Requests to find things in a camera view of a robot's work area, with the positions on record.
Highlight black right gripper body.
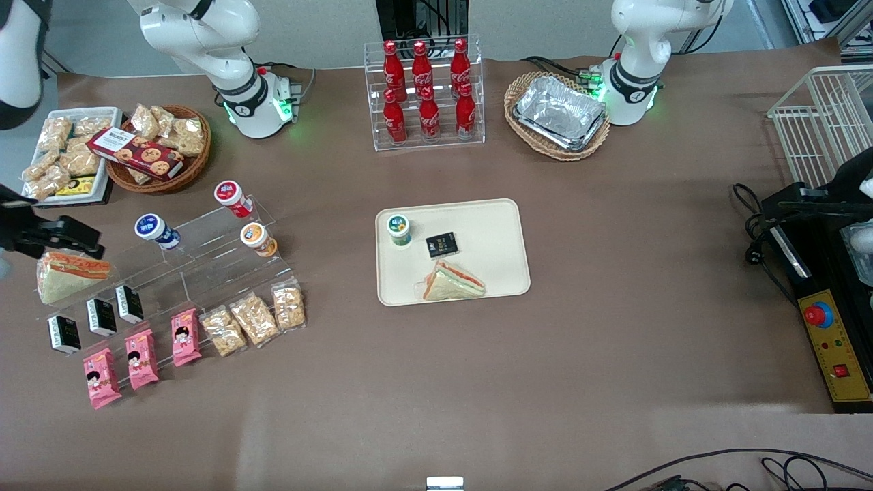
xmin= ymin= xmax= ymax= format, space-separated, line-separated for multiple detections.
xmin=0 ymin=183 xmax=43 ymax=260

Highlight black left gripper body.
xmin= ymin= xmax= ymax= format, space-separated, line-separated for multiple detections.
xmin=827 ymin=147 xmax=873 ymax=203

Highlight green gum can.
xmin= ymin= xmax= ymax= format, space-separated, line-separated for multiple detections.
xmin=387 ymin=214 xmax=413 ymax=248

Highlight white rectangular tray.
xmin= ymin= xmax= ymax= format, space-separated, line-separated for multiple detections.
xmin=20 ymin=107 xmax=124 ymax=207

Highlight blue gum can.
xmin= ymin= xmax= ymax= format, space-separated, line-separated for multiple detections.
xmin=134 ymin=213 xmax=182 ymax=250

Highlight red gum can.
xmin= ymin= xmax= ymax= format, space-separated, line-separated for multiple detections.
xmin=214 ymin=180 xmax=254 ymax=219

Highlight orange gum can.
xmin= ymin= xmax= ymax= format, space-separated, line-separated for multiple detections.
xmin=240 ymin=222 xmax=278 ymax=258

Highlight cream plastic tray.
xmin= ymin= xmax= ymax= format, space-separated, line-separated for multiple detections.
xmin=375 ymin=198 xmax=531 ymax=307

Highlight wrapped triangle sandwich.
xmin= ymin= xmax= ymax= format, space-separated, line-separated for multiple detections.
xmin=413 ymin=260 xmax=486 ymax=303
xmin=37 ymin=250 xmax=113 ymax=305

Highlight yellow snack packet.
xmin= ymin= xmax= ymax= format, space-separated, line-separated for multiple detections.
xmin=55 ymin=176 xmax=97 ymax=198

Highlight small black white box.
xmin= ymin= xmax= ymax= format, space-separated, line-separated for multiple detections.
xmin=86 ymin=298 xmax=118 ymax=337
xmin=48 ymin=315 xmax=82 ymax=355
xmin=115 ymin=285 xmax=145 ymax=324

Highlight red cookie box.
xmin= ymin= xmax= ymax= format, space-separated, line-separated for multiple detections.
xmin=87 ymin=127 xmax=185 ymax=181

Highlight black yellow control box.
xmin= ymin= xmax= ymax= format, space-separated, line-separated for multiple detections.
xmin=760 ymin=183 xmax=873 ymax=414

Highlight pink snack pack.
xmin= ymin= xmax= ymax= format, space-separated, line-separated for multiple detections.
xmin=125 ymin=329 xmax=160 ymax=391
xmin=83 ymin=348 xmax=123 ymax=410
xmin=171 ymin=308 xmax=203 ymax=368

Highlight dark brown wicker basket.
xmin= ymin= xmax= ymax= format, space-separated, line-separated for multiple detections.
xmin=106 ymin=104 xmax=212 ymax=196

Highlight clear acrylic stepped stand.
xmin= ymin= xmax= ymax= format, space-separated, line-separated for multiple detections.
xmin=33 ymin=194 xmax=295 ymax=384

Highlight stacked aluminium foil trays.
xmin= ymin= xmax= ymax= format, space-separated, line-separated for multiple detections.
xmin=513 ymin=75 xmax=608 ymax=152

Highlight light wicker basket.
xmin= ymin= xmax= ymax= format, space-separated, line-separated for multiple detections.
xmin=504 ymin=71 xmax=611 ymax=162

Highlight red cola bottle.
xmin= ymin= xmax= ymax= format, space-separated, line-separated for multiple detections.
xmin=455 ymin=82 xmax=478 ymax=139
xmin=383 ymin=40 xmax=408 ymax=103
xmin=411 ymin=41 xmax=435 ymax=100
xmin=383 ymin=89 xmax=409 ymax=145
xmin=418 ymin=85 xmax=441 ymax=141
xmin=450 ymin=38 xmax=472 ymax=96

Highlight clear acrylic bottle rack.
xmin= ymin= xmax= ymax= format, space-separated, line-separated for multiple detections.
xmin=364 ymin=34 xmax=486 ymax=152

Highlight small black snack packet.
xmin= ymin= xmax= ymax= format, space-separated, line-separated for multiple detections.
xmin=426 ymin=232 xmax=459 ymax=259

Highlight black equipment stand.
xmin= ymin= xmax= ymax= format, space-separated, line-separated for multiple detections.
xmin=375 ymin=0 xmax=470 ymax=42

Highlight white wire basket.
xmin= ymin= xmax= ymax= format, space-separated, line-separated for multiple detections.
xmin=767 ymin=65 xmax=873 ymax=190

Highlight black power cable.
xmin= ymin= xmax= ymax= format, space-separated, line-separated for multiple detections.
xmin=731 ymin=183 xmax=800 ymax=308

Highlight metal frame rack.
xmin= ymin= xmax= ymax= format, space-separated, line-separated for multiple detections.
xmin=781 ymin=0 xmax=873 ymax=50

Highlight black floor cables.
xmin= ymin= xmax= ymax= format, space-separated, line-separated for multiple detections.
xmin=604 ymin=448 xmax=873 ymax=491

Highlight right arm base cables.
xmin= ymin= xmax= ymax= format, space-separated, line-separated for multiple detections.
xmin=256 ymin=63 xmax=318 ymax=104

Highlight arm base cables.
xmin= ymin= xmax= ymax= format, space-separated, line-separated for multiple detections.
xmin=256 ymin=63 xmax=318 ymax=104
xmin=522 ymin=55 xmax=602 ymax=87

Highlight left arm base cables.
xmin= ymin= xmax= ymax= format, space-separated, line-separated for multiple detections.
xmin=522 ymin=55 xmax=602 ymax=87

